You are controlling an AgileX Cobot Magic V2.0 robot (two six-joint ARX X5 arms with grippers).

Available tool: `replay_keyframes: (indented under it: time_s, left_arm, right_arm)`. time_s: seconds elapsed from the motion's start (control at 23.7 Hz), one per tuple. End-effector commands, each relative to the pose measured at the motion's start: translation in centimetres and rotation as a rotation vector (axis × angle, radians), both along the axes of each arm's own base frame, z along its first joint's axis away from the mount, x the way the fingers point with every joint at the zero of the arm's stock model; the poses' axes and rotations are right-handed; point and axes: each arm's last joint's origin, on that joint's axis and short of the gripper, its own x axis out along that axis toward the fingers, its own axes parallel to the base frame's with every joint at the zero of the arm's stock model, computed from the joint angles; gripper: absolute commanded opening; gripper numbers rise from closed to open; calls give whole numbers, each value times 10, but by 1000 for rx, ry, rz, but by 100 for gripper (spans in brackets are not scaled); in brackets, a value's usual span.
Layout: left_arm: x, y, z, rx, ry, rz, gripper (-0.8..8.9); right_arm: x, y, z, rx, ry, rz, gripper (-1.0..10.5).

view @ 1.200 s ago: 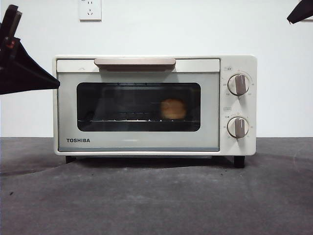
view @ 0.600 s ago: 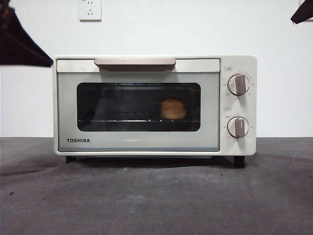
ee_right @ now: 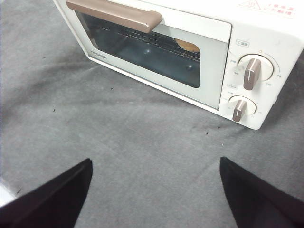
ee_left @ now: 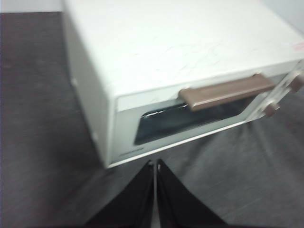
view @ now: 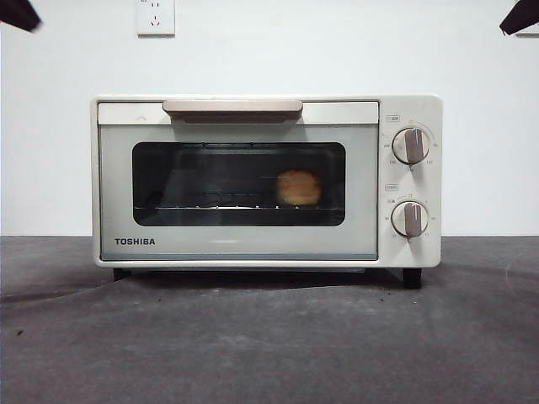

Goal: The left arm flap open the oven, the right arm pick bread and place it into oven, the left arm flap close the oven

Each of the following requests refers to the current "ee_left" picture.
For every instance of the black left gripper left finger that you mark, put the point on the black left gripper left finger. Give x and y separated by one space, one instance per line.
133 204

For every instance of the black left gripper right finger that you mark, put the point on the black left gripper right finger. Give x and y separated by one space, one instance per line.
180 206

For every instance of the cream Toshiba toaster oven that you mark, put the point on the cream Toshiba toaster oven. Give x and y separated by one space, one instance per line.
166 42

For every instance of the cream timer knob brown grip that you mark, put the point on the cream timer knob brown grip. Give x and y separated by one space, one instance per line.
272 109

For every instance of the cream temperature knob brown grip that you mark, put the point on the cream temperature knob brown grip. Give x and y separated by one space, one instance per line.
298 83

